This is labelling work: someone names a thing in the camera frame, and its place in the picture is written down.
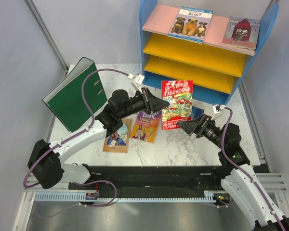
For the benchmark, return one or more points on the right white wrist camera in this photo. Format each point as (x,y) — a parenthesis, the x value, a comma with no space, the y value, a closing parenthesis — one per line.
(217,110)

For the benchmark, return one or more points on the green lever arch binder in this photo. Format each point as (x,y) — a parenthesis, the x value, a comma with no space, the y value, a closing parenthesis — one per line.
(65,100)

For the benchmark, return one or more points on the aluminium frame post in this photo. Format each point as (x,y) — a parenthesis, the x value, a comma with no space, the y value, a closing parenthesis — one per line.
(44,30)

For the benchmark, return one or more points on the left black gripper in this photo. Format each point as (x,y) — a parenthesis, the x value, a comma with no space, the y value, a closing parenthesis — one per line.
(151,103)

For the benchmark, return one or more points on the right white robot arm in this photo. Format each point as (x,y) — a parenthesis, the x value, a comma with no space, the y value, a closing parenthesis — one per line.
(236,175)

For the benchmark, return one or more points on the dogs bark book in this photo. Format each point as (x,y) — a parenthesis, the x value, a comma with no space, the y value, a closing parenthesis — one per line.
(191,24)

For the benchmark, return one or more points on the Roald Dahl Charlie book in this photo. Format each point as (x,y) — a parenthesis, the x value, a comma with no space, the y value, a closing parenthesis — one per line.
(146,126)

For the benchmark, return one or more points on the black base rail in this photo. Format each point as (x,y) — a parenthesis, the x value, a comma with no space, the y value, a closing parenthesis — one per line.
(161,181)

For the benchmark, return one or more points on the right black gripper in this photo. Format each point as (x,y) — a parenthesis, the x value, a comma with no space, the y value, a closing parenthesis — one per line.
(189,126)

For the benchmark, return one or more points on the white slotted cable duct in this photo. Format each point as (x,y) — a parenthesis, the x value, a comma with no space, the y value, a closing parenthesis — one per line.
(87,197)

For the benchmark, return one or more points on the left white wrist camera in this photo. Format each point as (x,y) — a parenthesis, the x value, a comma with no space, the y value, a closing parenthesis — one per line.
(136,81)

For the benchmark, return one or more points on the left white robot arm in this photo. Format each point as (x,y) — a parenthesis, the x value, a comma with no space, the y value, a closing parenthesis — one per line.
(47,160)

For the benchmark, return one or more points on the blue shelf unit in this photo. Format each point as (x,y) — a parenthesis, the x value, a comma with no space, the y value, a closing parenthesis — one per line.
(215,68)

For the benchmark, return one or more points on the grey red castle book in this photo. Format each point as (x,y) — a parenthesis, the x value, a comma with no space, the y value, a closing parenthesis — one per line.
(242,33)

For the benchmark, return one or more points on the Jane Eyre book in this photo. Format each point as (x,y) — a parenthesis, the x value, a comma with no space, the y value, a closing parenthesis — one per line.
(196,112)

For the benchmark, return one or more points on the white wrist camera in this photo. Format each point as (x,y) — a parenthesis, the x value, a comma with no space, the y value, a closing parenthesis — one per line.
(136,81)
(217,110)

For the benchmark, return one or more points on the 13-Storey Treehouse book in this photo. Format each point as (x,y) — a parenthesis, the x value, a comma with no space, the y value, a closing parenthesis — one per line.
(179,95)

